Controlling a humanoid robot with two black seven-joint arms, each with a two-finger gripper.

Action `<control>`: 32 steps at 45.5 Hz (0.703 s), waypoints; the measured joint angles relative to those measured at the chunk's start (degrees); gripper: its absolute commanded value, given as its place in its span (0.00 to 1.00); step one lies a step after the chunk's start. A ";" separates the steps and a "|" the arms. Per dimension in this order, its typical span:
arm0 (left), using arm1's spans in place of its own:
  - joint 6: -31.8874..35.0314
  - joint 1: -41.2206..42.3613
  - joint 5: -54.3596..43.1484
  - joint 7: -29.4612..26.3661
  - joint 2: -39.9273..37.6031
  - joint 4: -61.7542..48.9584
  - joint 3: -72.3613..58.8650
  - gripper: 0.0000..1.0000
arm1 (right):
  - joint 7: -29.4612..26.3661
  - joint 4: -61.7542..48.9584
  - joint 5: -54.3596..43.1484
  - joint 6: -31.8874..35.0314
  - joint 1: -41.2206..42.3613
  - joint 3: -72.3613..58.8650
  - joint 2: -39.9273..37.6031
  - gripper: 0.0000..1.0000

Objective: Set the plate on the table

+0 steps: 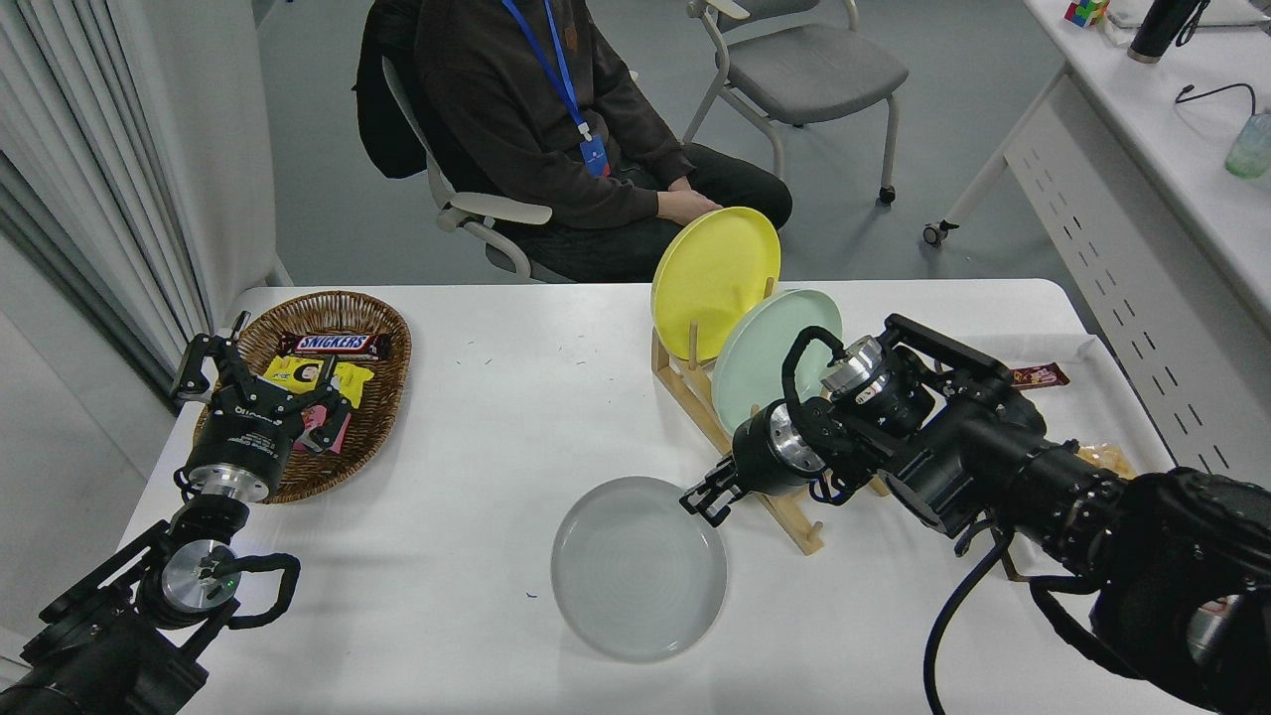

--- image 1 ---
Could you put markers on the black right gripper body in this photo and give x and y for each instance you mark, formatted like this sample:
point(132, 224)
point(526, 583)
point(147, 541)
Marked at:
point(757, 457)

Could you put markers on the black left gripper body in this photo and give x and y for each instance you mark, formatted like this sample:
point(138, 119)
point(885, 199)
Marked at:
point(243, 437)

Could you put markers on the grey plate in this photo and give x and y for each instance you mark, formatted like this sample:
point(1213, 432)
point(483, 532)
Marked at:
point(635, 576)

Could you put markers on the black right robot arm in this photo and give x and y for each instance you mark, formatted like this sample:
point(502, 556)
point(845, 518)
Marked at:
point(993, 447)

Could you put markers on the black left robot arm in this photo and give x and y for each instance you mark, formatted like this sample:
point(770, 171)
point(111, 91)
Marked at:
point(99, 655)

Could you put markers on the wooden plate rack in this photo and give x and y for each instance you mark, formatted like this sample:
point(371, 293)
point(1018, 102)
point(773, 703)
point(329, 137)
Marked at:
point(799, 526)

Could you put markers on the mint green plate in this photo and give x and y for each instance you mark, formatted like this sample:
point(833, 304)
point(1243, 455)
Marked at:
point(760, 362)

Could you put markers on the yellow plate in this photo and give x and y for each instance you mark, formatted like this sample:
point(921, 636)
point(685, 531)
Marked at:
point(710, 278)

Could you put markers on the person's hand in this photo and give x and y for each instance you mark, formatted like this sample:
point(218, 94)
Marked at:
point(685, 206)

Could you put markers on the pink snack packet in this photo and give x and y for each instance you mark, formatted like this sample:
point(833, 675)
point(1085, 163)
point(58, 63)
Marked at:
point(341, 439)

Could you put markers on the brown wicker basket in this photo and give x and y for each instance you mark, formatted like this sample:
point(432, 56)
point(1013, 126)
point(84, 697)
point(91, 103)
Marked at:
point(382, 417)

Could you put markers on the yellow snack packet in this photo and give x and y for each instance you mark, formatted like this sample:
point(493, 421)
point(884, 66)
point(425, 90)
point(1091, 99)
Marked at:
point(288, 372)

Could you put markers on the Snickers chocolate bar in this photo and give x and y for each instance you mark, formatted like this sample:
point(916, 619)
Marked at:
point(333, 344)

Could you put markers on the white office chair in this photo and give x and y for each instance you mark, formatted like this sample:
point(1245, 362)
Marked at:
point(487, 211)

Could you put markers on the white curtain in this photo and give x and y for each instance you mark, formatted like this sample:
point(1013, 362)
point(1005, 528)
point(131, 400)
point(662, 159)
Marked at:
point(60, 149)

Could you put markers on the red snack bar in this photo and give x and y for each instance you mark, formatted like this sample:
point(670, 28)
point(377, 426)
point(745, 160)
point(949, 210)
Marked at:
point(1043, 375)

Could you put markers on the person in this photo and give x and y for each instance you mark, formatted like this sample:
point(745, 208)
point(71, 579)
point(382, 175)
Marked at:
point(516, 129)

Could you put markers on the white rectangular tray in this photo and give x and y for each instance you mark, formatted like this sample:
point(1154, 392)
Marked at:
point(1102, 407)

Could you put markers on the clear packet of nuts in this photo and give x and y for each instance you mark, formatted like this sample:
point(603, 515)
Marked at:
point(1110, 459)

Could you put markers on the grey padded chair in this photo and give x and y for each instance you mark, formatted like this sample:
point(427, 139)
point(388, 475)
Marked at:
point(814, 70)

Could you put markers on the white side desk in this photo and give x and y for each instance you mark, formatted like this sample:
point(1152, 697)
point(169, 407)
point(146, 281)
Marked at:
point(1172, 129)

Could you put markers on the colourful puzzle cube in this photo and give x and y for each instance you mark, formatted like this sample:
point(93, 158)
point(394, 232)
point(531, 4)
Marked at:
point(1085, 12)

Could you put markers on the black bottle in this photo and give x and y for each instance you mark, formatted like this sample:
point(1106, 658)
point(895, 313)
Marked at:
point(1157, 25)

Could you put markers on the white flat device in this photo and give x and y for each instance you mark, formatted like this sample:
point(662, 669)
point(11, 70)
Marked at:
point(1236, 12)

